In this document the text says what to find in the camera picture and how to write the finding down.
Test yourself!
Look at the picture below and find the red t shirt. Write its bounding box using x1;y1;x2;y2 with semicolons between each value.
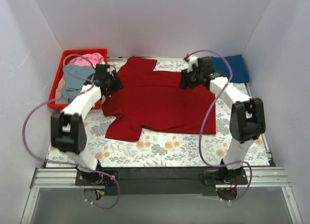
102;56;215;142

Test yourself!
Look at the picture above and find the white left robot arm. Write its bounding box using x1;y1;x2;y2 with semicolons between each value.
51;64;124;185

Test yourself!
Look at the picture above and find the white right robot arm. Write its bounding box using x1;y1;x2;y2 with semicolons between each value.
179;55;265;184

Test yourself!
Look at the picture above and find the pink t shirt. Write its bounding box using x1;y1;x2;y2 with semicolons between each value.
74;52;104;66

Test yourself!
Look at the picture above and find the grey blue t shirt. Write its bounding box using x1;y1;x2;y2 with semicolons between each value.
55;65;95;104

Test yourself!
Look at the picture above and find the beige t shirt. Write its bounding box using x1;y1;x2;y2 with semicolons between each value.
55;57;78;98

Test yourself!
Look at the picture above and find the folded blue t shirt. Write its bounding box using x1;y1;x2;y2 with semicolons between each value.
212;54;249;83

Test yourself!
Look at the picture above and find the red plastic bin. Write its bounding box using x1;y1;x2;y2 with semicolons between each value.
47;48;108;111

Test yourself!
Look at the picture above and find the floral patterned table mat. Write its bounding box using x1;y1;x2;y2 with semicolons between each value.
46;59;272;167

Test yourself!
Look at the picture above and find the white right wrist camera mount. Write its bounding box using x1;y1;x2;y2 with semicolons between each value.
185;54;198;73

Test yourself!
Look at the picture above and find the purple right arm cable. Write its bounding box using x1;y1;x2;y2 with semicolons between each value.
188;49;253;204

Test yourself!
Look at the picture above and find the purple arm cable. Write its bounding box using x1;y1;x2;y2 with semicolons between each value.
188;49;253;204
22;53;121;209

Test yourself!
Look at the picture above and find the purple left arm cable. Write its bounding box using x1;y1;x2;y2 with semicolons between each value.
22;53;121;209

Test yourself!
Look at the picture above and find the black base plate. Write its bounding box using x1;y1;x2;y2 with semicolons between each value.
75;167;249;196

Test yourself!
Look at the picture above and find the aluminium frame rail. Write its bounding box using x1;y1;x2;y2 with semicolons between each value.
21;167;303;224

